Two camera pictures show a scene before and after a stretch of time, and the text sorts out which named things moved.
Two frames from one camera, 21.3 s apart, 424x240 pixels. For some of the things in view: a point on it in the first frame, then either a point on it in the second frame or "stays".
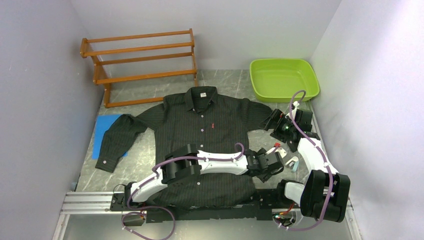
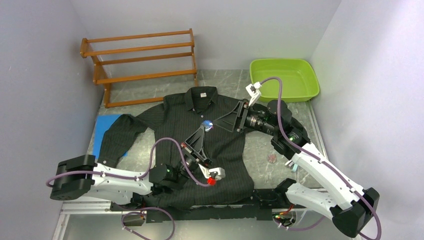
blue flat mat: x=103 y=123 stays
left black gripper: x=265 y=177 -> x=196 y=141
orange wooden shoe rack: x=120 y=58 stays
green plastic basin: x=277 y=80 stays
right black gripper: x=276 y=116 -> x=228 y=120
